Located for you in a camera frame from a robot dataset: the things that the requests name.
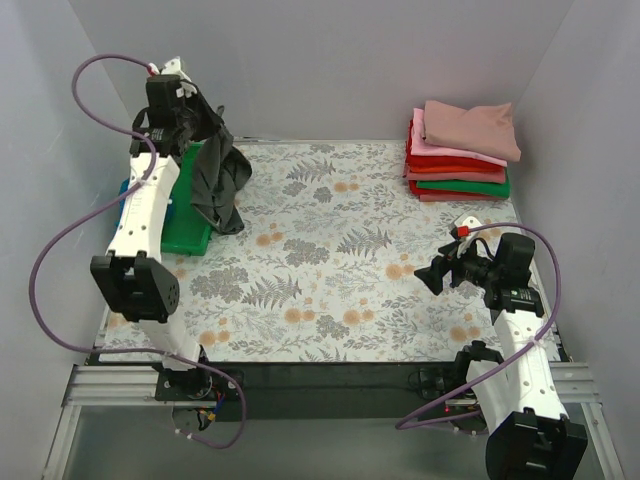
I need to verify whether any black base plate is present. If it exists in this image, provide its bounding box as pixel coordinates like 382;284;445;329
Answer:
152;362;464;422

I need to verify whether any bottom pink folded shirt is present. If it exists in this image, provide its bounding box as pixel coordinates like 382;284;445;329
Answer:
418;193;504;202

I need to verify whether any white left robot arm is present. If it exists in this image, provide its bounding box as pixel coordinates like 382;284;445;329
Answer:
90;74;213;400

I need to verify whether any green folded shirt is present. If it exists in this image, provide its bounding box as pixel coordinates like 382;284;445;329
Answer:
409;175;511;198

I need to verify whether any aluminium frame rail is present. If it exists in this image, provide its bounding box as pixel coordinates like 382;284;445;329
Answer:
42;363;626;480

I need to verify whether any dusty pink folded shirt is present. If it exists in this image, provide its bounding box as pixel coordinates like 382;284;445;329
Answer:
423;100;521;162

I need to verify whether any crumpled blue t shirt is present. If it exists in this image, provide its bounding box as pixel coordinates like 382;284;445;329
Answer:
113;178;134;236

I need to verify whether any green plastic tray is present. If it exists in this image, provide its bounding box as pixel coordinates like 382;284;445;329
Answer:
161;143;212;256

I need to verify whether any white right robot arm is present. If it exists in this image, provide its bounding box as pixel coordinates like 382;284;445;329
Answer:
414;227;588;479

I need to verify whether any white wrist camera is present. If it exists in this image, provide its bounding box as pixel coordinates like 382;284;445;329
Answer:
147;56;198;98
450;215;482;258

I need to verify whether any orange folded shirt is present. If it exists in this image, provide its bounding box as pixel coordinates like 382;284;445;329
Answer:
405;166;505;177

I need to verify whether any salmon folded shirt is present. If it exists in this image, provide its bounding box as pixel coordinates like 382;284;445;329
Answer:
404;169;507;184

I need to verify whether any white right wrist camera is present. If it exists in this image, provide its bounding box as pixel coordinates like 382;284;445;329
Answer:
450;215;482;258

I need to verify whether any dark grey t shirt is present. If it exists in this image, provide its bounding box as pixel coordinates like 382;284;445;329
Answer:
188;91;253;235

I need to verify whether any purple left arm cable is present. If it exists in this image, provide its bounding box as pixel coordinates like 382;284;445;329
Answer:
28;53;247;450

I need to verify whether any light pink folded shirt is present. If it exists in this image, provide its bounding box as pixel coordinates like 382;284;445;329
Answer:
407;108;507;167

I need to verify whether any floral table mat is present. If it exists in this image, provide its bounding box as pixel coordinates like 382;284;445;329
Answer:
163;143;516;363

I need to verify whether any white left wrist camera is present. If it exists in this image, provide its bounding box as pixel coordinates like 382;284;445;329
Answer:
147;56;198;98

